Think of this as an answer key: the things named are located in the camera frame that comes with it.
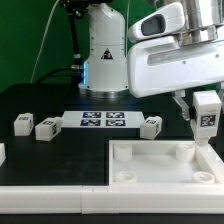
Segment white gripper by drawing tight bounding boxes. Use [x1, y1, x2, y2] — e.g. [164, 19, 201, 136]
[128, 26, 224, 121]

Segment white square table top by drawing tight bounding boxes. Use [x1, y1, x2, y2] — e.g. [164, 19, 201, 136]
[109, 140, 224, 184]

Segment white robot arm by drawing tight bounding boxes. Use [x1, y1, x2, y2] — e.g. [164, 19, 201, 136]
[59, 0, 224, 119]

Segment white AprilTag base sheet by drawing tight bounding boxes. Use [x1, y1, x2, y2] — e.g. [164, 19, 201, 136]
[62, 111, 144, 128]

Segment white U-shaped obstacle fence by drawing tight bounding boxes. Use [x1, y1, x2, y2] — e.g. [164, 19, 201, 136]
[0, 143, 224, 215]

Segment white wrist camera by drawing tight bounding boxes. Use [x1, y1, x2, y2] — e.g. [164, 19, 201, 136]
[128, 2, 185, 42]

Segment black cable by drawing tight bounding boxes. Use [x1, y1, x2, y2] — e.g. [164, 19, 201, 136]
[35, 6, 84, 84]

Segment white cable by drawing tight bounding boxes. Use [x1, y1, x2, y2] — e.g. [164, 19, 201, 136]
[30, 0, 62, 84]

